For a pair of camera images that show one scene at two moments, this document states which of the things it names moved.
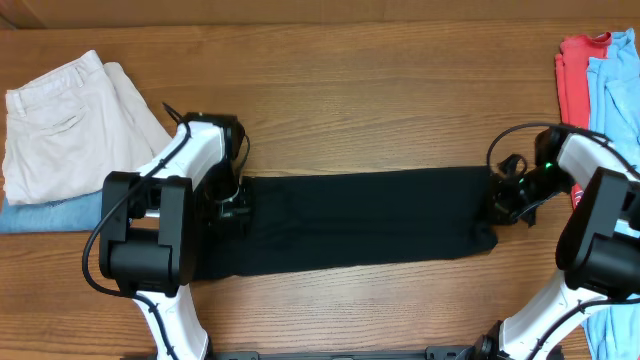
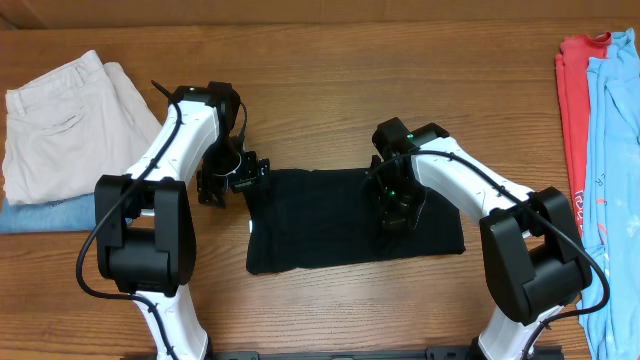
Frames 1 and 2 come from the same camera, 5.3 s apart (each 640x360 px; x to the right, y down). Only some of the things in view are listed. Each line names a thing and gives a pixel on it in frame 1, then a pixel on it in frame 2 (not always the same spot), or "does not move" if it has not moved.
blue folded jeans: x=76 y=214 does not move
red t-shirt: x=572 y=62 does not move
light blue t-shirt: x=614 y=114 does not move
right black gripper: x=503 y=210 -> x=395 y=223
